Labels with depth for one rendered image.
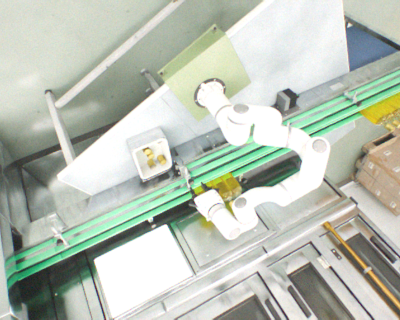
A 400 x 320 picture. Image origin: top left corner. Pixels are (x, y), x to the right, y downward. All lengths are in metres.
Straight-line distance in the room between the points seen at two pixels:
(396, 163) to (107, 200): 4.42
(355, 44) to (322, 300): 1.69
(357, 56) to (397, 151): 3.24
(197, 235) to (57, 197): 0.89
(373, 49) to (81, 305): 2.32
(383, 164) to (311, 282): 3.78
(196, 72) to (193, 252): 0.87
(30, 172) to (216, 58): 1.46
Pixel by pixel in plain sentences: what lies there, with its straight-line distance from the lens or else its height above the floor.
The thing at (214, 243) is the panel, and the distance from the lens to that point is 1.72.
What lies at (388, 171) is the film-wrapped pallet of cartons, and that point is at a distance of 5.28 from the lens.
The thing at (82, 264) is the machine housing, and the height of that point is 0.97.
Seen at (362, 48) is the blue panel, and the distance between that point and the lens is 2.57.
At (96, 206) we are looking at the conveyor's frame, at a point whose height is 0.83.
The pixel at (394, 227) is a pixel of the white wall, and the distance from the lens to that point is 5.69.
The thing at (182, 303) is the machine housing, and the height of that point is 1.39.
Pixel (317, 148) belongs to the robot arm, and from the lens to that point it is 1.23.
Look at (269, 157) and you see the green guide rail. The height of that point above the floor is 0.95.
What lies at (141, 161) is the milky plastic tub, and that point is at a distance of 1.69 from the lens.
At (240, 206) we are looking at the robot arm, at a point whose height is 1.38.
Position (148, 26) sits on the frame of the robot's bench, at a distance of 1.97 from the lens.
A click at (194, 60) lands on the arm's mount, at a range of 1.36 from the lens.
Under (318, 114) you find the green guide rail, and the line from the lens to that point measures 1.96.
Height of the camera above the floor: 1.89
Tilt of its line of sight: 36 degrees down
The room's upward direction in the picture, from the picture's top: 145 degrees clockwise
